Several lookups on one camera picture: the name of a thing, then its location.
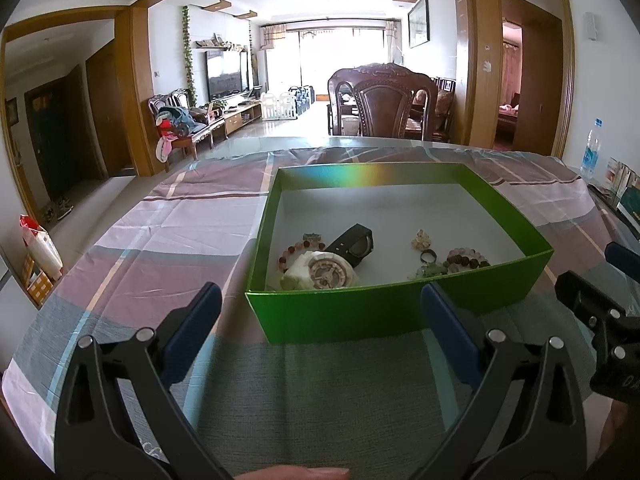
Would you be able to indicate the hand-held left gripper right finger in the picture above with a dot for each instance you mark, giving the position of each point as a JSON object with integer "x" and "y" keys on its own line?
{"x": 450, "y": 330}

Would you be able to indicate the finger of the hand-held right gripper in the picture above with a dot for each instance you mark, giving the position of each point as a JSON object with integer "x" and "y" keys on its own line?
{"x": 622, "y": 256}
{"x": 582, "y": 292}

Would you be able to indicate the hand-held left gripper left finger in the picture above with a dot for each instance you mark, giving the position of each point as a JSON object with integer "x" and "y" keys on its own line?
{"x": 192, "y": 330}

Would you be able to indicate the green cardboard box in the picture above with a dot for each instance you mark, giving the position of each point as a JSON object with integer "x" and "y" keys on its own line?
{"x": 375, "y": 312}

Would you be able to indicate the flower brooch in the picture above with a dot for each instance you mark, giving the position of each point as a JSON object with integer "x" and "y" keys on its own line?
{"x": 421, "y": 239}

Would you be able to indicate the white wristwatch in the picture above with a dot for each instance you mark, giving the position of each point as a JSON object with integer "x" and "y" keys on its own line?
{"x": 320, "y": 272}

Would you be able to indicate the person's right hand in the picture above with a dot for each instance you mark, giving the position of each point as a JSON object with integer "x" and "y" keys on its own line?
{"x": 616, "y": 430}

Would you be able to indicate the person's left hand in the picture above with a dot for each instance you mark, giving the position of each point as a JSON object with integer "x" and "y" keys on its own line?
{"x": 295, "y": 474}

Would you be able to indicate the stack of books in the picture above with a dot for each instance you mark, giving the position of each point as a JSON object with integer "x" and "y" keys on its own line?
{"x": 625, "y": 190}

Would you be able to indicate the patchwork printed tablecloth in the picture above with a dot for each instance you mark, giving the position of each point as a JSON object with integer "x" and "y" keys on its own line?
{"x": 165, "y": 230}

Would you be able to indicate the plastic water bottle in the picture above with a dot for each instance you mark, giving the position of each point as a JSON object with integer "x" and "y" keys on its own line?
{"x": 591, "y": 152}

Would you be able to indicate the black wristwatch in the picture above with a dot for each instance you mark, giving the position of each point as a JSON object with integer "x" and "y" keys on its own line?
{"x": 357, "y": 245}

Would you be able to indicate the red and white paper bag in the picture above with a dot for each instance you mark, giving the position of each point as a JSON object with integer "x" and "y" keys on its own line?
{"x": 45, "y": 250}

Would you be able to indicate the pair of shoes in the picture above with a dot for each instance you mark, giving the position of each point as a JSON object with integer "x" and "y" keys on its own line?
{"x": 59, "y": 209}

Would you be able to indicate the wooden armchair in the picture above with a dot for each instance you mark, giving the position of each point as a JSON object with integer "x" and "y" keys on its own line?
{"x": 205, "y": 127}

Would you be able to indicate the pile of clothes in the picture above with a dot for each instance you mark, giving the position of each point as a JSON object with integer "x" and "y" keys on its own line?
{"x": 172, "y": 122}

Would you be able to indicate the wooden tv cabinet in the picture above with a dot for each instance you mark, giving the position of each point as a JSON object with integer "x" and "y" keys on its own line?
{"x": 237, "y": 117}

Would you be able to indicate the dark wooden side chair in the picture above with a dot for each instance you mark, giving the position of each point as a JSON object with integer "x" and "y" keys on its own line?
{"x": 445, "y": 110}

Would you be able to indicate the carved wooden dining chair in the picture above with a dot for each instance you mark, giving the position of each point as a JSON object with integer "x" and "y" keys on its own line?
{"x": 382, "y": 105}

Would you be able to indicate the white baby play fence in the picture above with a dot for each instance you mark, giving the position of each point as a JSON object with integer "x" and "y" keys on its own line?
{"x": 285, "y": 105}

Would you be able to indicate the flat screen television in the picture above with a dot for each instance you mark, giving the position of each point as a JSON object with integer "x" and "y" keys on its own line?
{"x": 227, "y": 75}

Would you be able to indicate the white standing air conditioner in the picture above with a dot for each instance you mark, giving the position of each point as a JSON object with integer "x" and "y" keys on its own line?
{"x": 266, "y": 67}

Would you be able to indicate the green hanging vine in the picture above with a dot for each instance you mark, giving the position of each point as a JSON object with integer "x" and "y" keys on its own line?
{"x": 188, "y": 55}

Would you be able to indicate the white wall device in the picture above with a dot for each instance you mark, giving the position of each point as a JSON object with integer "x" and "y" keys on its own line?
{"x": 591, "y": 26}

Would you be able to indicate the small framed wall picture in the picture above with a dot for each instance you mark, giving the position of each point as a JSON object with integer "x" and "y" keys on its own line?
{"x": 11, "y": 111}

